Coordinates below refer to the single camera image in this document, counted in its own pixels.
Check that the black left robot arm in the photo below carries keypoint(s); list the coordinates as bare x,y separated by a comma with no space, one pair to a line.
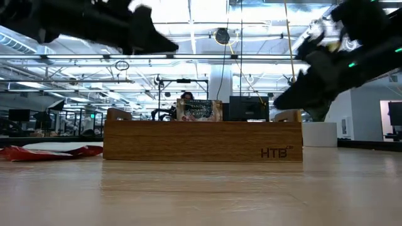
15,12

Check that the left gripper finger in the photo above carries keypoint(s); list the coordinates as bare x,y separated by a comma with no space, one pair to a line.
147,37

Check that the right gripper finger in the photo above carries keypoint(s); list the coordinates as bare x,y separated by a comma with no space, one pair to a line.
301,95

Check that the beige vanilla cinnamon tea packet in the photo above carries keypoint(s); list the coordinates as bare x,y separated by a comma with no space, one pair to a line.
199,110

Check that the person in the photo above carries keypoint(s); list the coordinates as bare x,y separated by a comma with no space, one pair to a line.
187,95

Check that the wooden tea organizer box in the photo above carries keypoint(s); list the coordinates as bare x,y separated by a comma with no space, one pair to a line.
201,141

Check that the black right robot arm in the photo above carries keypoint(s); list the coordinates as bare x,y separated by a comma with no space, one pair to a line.
377,56

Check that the black metal rig frame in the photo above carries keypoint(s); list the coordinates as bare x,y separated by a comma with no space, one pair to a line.
183,80

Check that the black computer monitor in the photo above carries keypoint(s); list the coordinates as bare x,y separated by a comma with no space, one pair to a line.
19,115
395,113

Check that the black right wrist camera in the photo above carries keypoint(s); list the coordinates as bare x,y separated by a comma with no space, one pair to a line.
309,50

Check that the red strawberry tea packet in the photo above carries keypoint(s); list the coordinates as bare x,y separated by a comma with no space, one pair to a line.
89,150
28,154

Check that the black computer case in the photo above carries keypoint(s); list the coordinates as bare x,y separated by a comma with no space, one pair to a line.
248,108

